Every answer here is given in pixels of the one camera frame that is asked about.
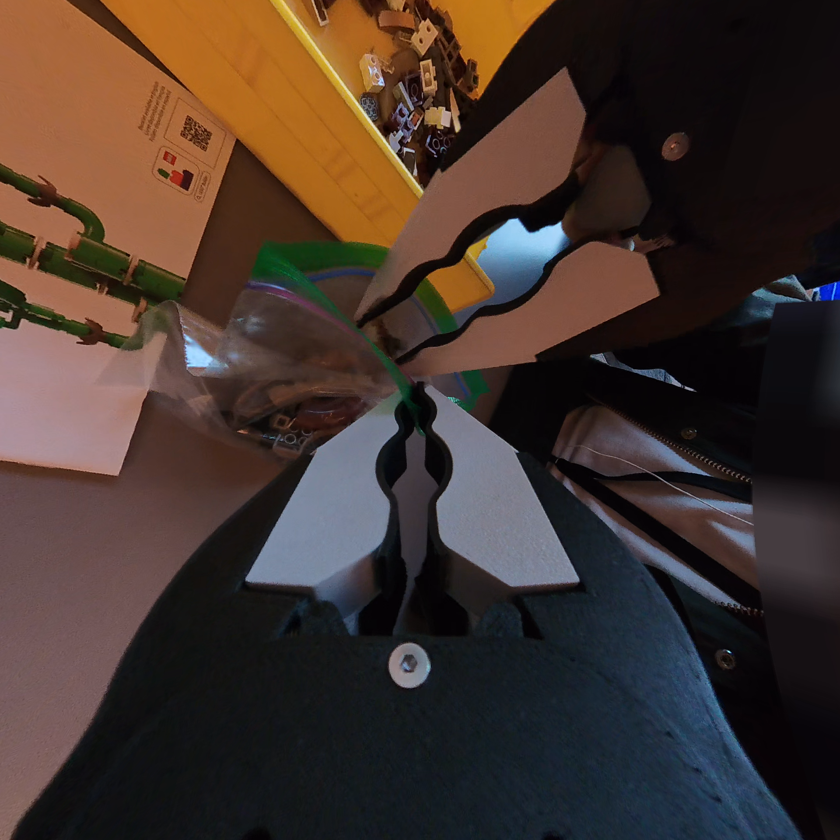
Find pile of toy building bricks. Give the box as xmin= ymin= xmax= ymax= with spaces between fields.
xmin=308 ymin=0 xmax=483 ymax=188

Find small cluster of toy bricks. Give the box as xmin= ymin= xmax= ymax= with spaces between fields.
xmin=223 ymin=381 xmax=368 ymax=460

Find clear zip bag green seal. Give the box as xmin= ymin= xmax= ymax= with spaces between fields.
xmin=98 ymin=239 xmax=490 ymax=463

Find black lanyard strap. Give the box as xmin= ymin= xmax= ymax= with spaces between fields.
xmin=554 ymin=456 xmax=762 ymax=608

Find dark green jacket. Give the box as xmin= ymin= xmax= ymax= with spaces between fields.
xmin=489 ymin=276 xmax=815 ymax=723

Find plant building instruction booklet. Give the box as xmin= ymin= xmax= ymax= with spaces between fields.
xmin=0 ymin=0 xmax=237 ymax=476

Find yellow plastic storage bin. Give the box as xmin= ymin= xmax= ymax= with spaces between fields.
xmin=98 ymin=0 xmax=559 ymax=311

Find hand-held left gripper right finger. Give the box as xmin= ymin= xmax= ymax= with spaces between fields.
xmin=423 ymin=382 xmax=581 ymax=636

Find white shirt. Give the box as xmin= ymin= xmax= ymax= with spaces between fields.
xmin=550 ymin=403 xmax=762 ymax=611

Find grey desk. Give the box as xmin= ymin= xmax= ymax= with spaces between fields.
xmin=0 ymin=0 xmax=572 ymax=840

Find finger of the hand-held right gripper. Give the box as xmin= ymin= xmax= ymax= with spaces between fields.
xmin=354 ymin=66 xmax=654 ymax=329
xmin=394 ymin=239 xmax=662 ymax=379

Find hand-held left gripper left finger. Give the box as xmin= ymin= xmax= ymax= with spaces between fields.
xmin=245 ymin=382 xmax=426 ymax=636

